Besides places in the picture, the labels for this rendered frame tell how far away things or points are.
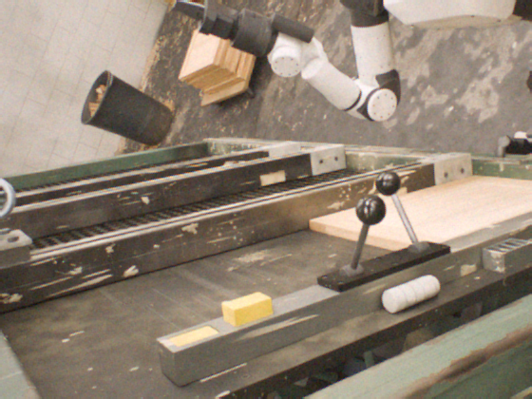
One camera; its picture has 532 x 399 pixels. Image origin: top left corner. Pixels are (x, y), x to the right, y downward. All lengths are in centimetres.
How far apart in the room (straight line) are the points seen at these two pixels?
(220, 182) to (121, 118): 393
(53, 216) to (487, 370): 117
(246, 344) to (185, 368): 7
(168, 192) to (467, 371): 119
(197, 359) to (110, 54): 630
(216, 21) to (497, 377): 95
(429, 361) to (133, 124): 518
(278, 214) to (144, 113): 449
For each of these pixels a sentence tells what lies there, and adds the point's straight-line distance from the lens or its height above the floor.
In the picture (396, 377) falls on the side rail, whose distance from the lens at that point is 58.
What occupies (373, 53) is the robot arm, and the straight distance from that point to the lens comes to 151.
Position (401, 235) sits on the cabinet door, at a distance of 112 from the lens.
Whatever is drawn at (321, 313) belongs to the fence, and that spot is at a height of 154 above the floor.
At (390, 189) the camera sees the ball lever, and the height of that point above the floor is 144.
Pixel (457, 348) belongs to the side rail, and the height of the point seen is 155.
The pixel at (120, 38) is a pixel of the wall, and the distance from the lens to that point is 704.
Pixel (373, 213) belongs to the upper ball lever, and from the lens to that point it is 77.
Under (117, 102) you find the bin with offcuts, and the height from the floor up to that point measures 52.
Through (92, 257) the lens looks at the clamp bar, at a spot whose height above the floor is 168.
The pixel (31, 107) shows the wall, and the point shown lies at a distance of 655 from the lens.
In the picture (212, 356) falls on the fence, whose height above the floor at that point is 166.
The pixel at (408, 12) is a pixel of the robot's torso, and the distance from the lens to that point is 135.
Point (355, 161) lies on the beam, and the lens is 192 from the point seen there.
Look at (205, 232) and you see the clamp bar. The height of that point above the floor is 150.
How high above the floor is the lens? 204
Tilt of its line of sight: 33 degrees down
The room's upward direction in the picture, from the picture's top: 64 degrees counter-clockwise
